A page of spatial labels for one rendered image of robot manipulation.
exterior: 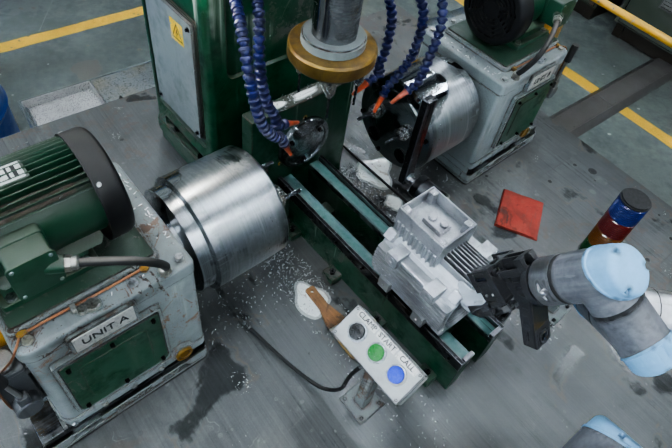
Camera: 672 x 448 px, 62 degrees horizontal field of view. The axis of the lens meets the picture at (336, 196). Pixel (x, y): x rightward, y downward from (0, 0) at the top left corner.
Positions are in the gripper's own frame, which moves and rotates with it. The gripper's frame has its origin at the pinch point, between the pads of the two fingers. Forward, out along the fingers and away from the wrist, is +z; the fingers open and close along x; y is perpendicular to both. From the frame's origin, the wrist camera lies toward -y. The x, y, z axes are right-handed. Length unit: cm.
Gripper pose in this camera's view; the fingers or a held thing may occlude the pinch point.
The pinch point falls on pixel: (468, 303)
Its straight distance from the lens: 107.9
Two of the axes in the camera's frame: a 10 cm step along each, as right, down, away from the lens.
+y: -5.0, -8.7, 0.0
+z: -4.2, 2.5, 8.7
